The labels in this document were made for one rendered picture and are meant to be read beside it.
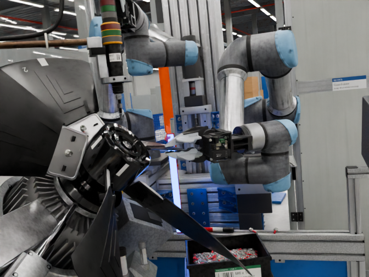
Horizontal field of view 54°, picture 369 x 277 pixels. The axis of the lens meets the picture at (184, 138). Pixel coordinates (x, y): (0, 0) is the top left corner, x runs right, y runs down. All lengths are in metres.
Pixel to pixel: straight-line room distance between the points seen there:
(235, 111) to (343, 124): 1.57
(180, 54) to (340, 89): 1.62
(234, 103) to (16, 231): 0.70
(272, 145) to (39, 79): 0.60
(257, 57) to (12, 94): 0.75
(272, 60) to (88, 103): 0.59
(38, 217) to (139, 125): 0.99
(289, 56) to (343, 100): 1.44
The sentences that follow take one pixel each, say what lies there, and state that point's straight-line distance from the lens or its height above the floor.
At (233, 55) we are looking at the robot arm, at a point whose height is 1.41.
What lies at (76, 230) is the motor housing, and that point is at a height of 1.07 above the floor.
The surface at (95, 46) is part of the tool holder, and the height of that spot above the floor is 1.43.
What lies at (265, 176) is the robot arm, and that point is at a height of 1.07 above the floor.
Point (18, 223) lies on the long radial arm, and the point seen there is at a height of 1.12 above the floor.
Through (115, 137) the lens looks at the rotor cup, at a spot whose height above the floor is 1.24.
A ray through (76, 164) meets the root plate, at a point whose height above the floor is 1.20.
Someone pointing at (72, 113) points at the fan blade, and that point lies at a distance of 0.82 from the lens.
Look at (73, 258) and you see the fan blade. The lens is 0.44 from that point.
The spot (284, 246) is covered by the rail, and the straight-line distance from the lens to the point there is 1.19.
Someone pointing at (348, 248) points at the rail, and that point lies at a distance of 1.20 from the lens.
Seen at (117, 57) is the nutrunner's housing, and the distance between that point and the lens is 0.82.
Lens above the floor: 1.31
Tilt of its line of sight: 7 degrees down
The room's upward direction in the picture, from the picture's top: 6 degrees counter-clockwise
